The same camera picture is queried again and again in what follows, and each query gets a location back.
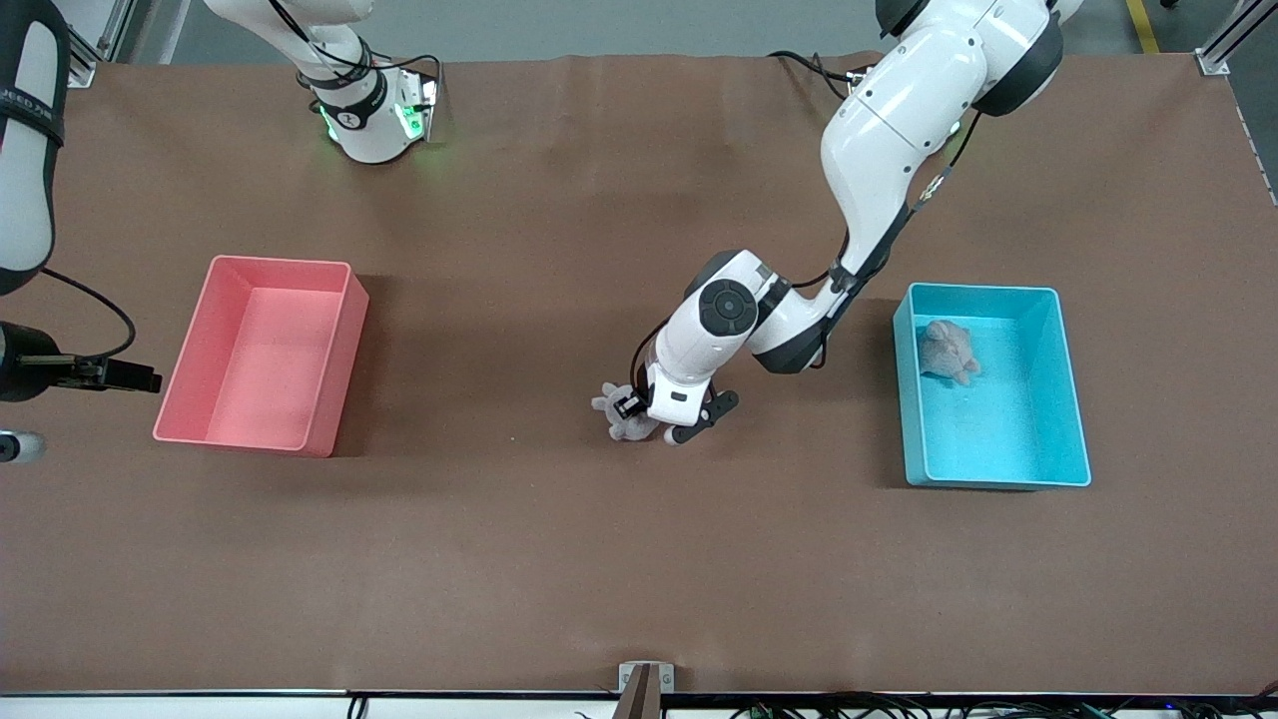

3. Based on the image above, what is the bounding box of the black left base cable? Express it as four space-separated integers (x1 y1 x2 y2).
767 50 870 101

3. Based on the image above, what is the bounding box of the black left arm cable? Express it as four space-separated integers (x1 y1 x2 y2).
629 110 984 400

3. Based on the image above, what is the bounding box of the grey plush toy white face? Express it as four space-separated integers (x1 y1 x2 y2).
917 318 982 387

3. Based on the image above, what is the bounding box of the black right base cable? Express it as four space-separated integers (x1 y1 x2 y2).
270 0 445 111

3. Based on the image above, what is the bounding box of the blue plastic box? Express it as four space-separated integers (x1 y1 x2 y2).
892 282 1092 490

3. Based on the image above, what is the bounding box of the black base cable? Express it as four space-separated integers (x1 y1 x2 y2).
767 50 870 101
270 0 445 111

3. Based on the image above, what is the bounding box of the aluminium frame profile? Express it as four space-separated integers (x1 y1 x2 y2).
60 0 136 89
1193 0 1278 78

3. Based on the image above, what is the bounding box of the grey metal bracket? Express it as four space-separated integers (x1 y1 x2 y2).
618 661 676 719

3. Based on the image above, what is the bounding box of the pink plastic box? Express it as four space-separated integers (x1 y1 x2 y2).
152 255 370 458

